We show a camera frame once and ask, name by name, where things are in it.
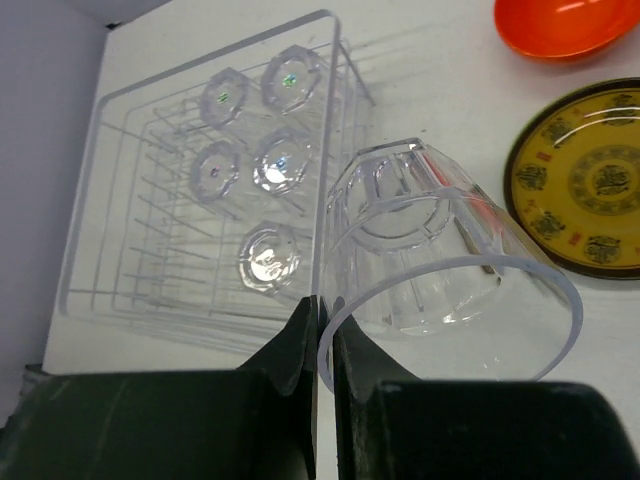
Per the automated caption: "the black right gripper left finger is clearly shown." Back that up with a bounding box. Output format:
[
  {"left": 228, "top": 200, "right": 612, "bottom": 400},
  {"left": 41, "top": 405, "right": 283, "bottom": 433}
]
[{"left": 1, "top": 297, "right": 319, "bottom": 479}]

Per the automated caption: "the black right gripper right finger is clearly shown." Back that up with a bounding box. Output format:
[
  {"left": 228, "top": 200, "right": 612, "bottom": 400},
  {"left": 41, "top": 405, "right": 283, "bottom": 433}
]
[{"left": 333, "top": 318, "right": 639, "bottom": 479}]

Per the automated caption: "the clear glass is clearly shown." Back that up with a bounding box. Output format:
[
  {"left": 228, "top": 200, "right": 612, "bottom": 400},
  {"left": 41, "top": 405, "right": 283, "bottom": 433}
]
[
  {"left": 252, "top": 127, "right": 316, "bottom": 196},
  {"left": 260, "top": 45, "right": 327, "bottom": 114},
  {"left": 199, "top": 68, "right": 251, "bottom": 130},
  {"left": 318, "top": 138, "right": 584, "bottom": 386},
  {"left": 237, "top": 221, "right": 303, "bottom": 298},
  {"left": 189, "top": 140, "right": 241, "bottom": 204}
]

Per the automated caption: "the brown patterned plate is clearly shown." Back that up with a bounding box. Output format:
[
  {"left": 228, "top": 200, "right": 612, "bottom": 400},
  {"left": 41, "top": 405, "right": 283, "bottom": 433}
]
[{"left": 503, "top": 77, "right": 639, "bottom": 280}]

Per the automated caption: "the orange plastic bowl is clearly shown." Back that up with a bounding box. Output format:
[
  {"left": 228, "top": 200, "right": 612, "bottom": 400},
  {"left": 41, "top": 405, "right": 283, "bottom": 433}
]
[{"left": 493, "top": 0, "right": 639, "bottom": 62}]

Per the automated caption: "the clear plastic dish tray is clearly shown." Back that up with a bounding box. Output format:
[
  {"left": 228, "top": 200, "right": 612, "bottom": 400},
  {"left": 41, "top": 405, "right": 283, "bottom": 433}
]
[{"left": 55, "top": 10, "right": 372, "bottom": 353}]

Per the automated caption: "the white wire plate rack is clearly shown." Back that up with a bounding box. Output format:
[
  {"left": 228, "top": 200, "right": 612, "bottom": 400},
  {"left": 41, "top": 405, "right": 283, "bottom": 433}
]
[{"left": 119, "top": 99, "right": 261, "bottom": 311}]

